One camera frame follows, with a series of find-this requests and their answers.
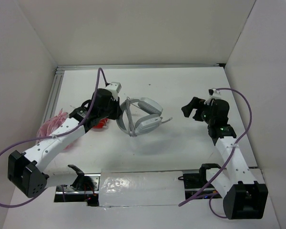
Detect white grey headphones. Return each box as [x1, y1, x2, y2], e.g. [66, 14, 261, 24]
[116, 97, 173, 137]

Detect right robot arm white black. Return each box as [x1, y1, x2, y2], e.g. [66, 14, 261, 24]
[179, 97, 268, 220]

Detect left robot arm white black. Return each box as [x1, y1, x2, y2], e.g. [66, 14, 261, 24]
[8, 83, 122, 198]

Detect red wrapped headphones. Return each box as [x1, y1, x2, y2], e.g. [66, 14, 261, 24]
[92, 118, 109, 129]

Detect white taped cover sheet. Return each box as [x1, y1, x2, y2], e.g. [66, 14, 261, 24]
[99, 171, 185, 207]

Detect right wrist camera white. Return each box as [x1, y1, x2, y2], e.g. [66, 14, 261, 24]
[204, 88, 221, 105]

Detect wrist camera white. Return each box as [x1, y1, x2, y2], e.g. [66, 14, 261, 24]
[105, 82, 122, 101]
[204, 88, 221, 105]

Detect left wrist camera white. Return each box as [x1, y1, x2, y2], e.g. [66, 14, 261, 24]
[105, 82, 122, 101]

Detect aluminium frame rail left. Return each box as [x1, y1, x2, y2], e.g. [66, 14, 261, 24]
[28, 69, 65, 170]

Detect aluminium frame rail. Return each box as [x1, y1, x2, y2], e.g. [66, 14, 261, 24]
[28, 69, 65, 170]
[57, 63, 226, 71]

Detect aluminium frame rail back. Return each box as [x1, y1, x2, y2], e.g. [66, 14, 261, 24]
[57, 63, 226, 71]

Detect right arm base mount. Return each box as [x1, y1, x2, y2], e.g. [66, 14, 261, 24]
[177, 163, 221, 199]

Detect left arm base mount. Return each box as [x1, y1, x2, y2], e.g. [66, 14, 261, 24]
[54, 165, 101, 207]

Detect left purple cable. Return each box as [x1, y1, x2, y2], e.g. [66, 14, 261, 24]
[0, 67, 109, 208]

